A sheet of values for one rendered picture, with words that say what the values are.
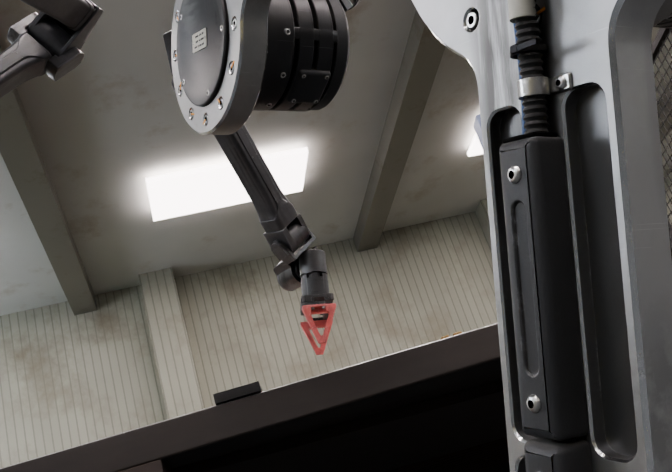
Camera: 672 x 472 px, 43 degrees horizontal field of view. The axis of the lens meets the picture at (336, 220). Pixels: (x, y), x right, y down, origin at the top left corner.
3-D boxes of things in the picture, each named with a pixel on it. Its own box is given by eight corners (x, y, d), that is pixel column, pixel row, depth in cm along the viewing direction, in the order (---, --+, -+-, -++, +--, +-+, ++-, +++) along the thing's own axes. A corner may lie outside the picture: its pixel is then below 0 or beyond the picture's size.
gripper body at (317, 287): (302, 304, 170) (298, 269, 173) (300, 318, 180) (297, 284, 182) (334, 301, 171) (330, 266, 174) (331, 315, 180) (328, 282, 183)
